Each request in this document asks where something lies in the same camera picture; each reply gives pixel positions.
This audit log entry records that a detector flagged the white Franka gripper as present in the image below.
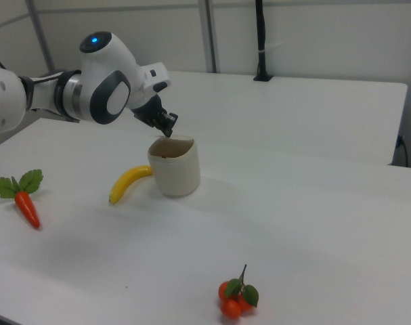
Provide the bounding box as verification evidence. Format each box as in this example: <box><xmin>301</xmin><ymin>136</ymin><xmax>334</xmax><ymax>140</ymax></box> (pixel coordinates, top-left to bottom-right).
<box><xmin>129</xmin><ymin>62</ymin><xmax>179</xmax><ymax>138</ymax></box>

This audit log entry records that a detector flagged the white garbage bin with lid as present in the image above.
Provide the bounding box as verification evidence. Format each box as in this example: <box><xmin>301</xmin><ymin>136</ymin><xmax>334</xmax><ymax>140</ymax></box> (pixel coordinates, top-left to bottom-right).
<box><xmin>147</xmin><ymin>134</ymin><xmax>202</xmax><ymax>199</ymax></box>

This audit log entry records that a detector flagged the yellow toy banana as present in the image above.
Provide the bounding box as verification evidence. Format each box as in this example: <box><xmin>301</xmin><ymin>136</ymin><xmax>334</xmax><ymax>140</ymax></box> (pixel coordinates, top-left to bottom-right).
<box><xmin>108</xmin><ymin>165</ymin><xmax>154</xmax><ymax>206</ymax></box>

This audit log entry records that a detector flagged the orange toy carrot with leaves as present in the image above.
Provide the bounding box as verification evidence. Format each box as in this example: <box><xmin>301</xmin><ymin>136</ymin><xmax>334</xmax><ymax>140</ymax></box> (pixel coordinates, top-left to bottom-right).
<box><xmin>0</xmin><ymin>169</ymin><xmax>44</xmax><ymax>230</ymax></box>

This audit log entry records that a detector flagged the toy tangerine cluster with leaves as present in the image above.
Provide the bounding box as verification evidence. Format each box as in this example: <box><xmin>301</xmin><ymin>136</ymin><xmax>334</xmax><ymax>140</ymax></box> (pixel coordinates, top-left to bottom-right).
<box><xmin>218</xmin><ymin>264</ymin><xmax>260</xmax><ymax>320</ymax></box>

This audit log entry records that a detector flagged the grey partition post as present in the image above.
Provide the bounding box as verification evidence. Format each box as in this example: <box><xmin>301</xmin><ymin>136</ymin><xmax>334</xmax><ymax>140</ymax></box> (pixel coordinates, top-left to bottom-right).
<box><xmin>197</xmin><ymin>0</ymin><xmax>221</xmax><ymax>74</ymax></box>
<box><xmin>24</xmin><ymin>0</ymin><xmax>56</xmax><ymax>72</ymax></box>

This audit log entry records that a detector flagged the black camera pole with clamp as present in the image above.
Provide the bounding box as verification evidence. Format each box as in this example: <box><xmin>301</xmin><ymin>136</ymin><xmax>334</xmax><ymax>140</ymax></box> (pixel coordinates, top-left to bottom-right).
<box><xmin>253</xmin><ymin>0</ymin><xmax>274</xmax><ymax>83</ymax></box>

